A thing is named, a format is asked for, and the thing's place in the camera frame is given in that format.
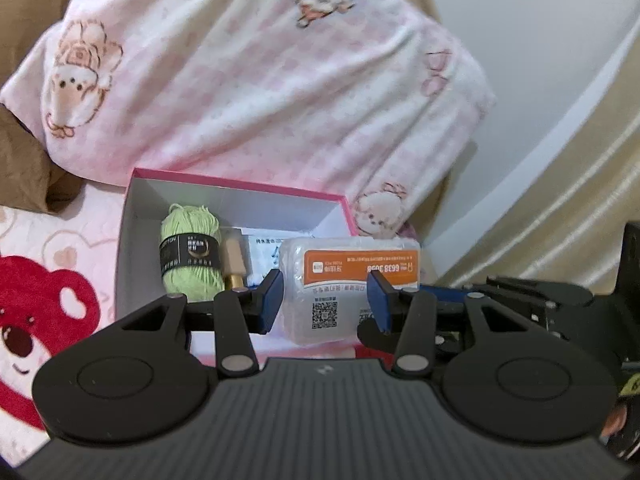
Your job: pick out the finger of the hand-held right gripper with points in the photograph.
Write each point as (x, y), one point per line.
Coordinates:
(375, 337)
(540, 292)

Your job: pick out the clear plastic packet orange label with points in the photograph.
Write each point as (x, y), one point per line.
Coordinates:
(330, 280)

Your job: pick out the green yarn ball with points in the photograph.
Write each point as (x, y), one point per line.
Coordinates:
(190, 225)

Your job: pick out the blue white tissue pack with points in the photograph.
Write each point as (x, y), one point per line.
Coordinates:
(262, 260)

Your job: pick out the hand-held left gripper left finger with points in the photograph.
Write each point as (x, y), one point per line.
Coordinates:
(272, 302)

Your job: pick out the red bear printed blanket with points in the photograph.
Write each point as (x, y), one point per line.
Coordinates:
(50, 240)

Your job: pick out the pink cardboard box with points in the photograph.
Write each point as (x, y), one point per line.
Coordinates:
(145, 200)

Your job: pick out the beige bottle with gold cap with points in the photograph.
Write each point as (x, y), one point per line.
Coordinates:
(235, 257)

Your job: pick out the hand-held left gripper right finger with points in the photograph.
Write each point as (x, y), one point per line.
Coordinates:
(380, 302)

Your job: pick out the brown cushion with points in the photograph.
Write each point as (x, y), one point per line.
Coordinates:
(25, 160)

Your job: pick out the beige curtain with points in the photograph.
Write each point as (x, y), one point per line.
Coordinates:
(550, 220)

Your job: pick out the pink checkered printed blanket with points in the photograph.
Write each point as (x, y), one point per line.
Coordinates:
(250, 85)

